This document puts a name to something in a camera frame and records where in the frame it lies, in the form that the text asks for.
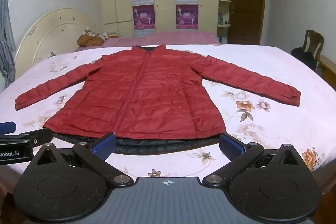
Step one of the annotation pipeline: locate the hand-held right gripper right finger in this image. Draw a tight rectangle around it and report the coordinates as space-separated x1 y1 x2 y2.
203 133 307 188

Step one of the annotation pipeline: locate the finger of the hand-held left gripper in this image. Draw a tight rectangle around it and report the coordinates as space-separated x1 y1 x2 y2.
0 121 17 134
0 128 53 148

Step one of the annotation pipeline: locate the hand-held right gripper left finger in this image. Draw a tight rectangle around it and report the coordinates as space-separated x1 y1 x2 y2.
34 132 134 188

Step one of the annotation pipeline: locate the red down jacket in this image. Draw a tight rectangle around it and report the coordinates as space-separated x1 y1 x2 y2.
14 44 302 156

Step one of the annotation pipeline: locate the floral white bed sheet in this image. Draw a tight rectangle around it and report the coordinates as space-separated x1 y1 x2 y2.
0 43 332 189

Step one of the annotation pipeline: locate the grey curtain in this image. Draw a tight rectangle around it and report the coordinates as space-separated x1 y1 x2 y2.
0 0 18 94

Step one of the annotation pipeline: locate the cream round headboard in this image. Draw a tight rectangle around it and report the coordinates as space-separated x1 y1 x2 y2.
14 7 99 81

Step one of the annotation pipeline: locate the black bag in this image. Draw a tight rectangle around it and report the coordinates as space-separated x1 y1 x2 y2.
291 47 315 71

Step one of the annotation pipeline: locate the wooden side cabinet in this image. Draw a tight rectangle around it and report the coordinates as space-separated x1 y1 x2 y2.
316 55 336 83

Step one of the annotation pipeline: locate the wooden chair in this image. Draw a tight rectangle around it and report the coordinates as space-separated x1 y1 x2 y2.
302 29 325 60

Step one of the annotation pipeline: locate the cream corner shelf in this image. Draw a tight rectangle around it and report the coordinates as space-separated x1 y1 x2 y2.
217 0 233 45

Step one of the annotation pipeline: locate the brown wooden door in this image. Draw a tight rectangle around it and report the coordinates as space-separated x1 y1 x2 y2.
229 0 266 45

